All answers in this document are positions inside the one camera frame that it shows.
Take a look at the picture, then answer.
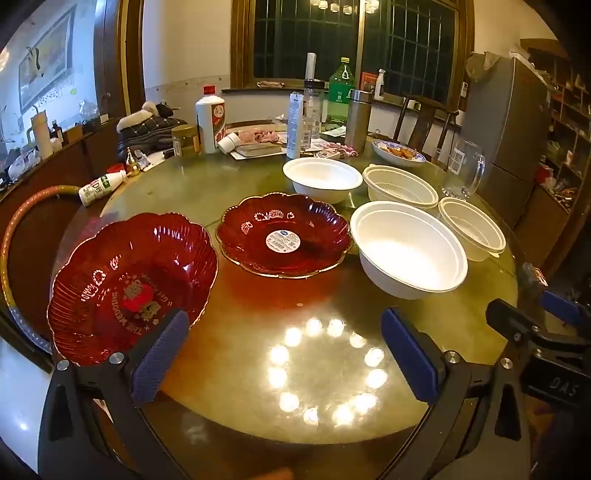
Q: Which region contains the crumpled plastic bag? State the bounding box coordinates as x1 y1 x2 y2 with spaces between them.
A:
464 51 505 82

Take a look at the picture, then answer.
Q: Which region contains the pink flower decoration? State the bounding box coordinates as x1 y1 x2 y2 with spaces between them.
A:
322 141 359 158

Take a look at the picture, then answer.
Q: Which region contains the steel thermos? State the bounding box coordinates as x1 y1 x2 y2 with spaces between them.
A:
344 89 374 156

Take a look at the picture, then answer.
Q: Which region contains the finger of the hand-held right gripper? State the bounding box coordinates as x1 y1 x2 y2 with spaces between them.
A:
485 298 591 358
516 262 586 326

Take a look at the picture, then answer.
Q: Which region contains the wooden chair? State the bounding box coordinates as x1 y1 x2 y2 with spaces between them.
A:
394 94 459 163

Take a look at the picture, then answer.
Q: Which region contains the framed wall picture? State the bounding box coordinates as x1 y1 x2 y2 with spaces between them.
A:
17 4 78 101

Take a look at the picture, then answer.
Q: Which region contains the glass beer mug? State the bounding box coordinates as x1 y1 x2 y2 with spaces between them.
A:
441 139 487 200

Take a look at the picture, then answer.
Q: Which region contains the wooden sideboard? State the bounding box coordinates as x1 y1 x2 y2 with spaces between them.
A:
0 117 124 296

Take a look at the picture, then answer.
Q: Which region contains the pink food packet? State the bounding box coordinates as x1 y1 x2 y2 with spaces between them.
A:
232 128 281 145

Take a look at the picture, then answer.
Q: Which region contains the clear bottle black lid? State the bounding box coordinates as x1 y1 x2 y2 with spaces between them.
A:
302 79 328 151

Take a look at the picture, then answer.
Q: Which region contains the jar with gold lid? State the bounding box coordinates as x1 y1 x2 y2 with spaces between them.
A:
171 124 202 158

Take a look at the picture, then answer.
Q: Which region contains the blue white plate of food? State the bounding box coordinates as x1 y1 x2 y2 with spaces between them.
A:
372 139 427 167

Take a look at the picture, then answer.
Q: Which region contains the wooden framed window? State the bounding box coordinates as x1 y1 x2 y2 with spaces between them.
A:
230 0 475 93

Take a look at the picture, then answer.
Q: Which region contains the white paper bowl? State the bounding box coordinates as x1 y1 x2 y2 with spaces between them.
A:
350 200 469 301
282 158 364 205

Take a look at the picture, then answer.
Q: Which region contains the white liquor bottle red cap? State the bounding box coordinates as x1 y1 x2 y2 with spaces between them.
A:
195 85 226 154

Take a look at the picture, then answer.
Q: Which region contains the red scalloped plate white sticker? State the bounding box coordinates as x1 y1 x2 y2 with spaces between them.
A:
215 192 354 279

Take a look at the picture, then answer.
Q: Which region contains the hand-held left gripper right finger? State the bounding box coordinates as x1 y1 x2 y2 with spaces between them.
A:
379 307 532 480

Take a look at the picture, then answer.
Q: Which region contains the grey refrigerator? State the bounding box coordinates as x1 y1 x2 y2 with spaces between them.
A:
461 54 551 228

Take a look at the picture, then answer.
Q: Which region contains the green plastic bottle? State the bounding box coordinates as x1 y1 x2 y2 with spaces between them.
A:
326 57 356 126

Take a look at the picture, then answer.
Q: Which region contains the red scalloped plate gold lettering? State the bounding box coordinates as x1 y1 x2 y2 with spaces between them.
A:
46 212 219 367

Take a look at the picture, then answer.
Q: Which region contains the white tumbler with handle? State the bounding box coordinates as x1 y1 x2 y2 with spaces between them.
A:
27 110 55 160

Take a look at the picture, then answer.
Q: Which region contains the tall white printed container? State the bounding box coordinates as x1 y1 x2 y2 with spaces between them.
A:
287 91 306 160

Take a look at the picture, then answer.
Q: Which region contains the wooden shelf unit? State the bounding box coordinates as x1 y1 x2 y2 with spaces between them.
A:
521 38 591 213

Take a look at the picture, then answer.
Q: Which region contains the hula hoop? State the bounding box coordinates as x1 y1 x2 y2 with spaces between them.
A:
0 184 100 357

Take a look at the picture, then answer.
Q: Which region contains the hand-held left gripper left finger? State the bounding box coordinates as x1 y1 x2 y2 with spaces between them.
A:
38 307 191 480

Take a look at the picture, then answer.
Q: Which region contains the white milk bottle green label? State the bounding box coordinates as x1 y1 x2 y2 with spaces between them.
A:
78 169 128 208

